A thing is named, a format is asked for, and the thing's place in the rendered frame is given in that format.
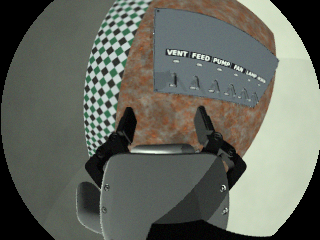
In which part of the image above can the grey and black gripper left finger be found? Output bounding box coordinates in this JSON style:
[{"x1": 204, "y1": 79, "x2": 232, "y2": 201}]
[{"x1": 85, "y1": 107, "x2": 137, "y2": 189}]

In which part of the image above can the grey switch console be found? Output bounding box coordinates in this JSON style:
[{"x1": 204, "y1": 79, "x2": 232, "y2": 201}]
[{"x1": 153, "y1": 8, "x2": 279, "y2": 108}]

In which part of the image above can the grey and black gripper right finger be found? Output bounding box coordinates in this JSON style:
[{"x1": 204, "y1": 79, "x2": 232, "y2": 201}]
[{"x1": 194, "y1": 106, "x2": 247, "y2": 191}]

